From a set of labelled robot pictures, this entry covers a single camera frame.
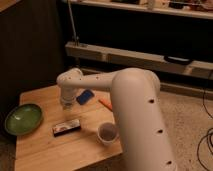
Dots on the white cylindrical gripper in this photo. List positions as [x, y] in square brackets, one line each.
[67, 98]

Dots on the black whiteboard eraser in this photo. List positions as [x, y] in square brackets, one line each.
[66, 127]

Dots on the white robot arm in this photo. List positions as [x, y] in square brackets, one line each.
[134, 97]

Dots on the blue rectangular sponge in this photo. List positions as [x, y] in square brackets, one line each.
[84, 97]

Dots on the orange marker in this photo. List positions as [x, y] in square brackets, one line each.
[107, 104]

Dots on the green bowl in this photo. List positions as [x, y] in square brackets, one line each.
[23, 119]

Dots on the white paper cup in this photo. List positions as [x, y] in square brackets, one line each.
[107, 133]

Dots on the metal pole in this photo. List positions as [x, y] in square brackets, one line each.
[75, 37]

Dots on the wooden shelf unit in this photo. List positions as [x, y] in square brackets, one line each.
[132, 35]

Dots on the black handle on shelf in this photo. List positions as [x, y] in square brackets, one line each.
[179, 61]

